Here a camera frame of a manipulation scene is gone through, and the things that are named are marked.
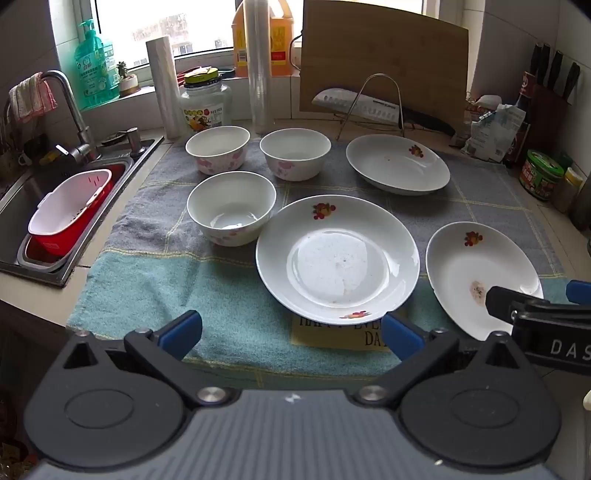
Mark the bamboo cutting board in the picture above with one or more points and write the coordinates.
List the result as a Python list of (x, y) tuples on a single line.
[(383, 46)]

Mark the round metal sink lid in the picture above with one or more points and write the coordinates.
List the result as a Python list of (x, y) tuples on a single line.
[(115, 138)]

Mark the brown-stained white fruit-print plate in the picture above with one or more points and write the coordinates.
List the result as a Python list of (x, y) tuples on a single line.
[(461, 272)]

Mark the grey plastic basin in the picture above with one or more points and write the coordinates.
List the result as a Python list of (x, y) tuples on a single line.
[(39, 265)]

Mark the yellow-lid spice jar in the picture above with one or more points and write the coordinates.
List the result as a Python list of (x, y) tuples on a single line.
[(569, 191)]

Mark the green dish soap bottle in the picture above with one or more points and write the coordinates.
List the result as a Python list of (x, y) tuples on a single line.
[(94, 69)]

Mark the red plastic basin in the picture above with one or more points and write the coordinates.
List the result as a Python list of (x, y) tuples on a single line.
[(48, 245)]

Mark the orange cooking oil jug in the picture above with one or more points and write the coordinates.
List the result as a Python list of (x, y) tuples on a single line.
[(277, 41)]

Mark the clear plastic cup stack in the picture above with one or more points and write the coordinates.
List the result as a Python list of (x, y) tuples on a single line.
[(259, 69)]

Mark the dark green cap jar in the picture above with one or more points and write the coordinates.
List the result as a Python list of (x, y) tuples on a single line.
[(564, 160)]

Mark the white orange-print seasoning bag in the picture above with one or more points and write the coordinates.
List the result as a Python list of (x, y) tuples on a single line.
[(487, 100)]

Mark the white pink-floral bowl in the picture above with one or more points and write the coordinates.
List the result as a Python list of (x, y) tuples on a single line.
[(295, 152), (231, 203), (217, 143)]

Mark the metal sink soap dispenser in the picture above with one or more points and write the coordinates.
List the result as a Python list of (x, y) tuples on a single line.
[(135, 141)]

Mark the pink dish cloth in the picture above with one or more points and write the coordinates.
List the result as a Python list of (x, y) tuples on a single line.
[(30, 99)]

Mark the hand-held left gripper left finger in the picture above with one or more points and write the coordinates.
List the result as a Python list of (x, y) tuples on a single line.
[(182, 332)]

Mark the glass jar yellow-black lid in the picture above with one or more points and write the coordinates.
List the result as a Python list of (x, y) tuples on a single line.
[(205, 108)]

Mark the dark soy sauce bottle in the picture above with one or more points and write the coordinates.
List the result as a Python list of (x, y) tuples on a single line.
[(524, 97)]

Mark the grey and teal checked towel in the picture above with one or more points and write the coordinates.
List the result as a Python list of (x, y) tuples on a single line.
[(152, 258)]

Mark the green-lid food can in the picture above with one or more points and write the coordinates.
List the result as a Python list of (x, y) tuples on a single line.
[(540, 175)]

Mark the stainless steel sink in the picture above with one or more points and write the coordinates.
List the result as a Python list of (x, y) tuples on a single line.
[(14, 207)]

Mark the small potted plant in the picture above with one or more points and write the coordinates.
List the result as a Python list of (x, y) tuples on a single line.
[(128, 85)]

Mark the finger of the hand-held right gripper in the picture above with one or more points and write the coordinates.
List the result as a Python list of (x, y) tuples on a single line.
[(503, 304), (581, 291)]

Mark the white strainer basket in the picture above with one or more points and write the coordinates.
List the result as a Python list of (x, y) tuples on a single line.
[(69, 198)]

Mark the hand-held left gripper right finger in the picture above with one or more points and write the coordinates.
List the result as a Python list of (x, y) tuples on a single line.
[(401, 339)]

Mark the steel kitchen faucet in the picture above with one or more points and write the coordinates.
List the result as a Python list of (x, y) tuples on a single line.
[(69, 99)]

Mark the brown knife block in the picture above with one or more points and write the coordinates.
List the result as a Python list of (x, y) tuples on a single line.
[(551, 120)]

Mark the white blue-print seasoning bag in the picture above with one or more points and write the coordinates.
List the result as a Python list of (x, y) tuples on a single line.
[(489, 134)]

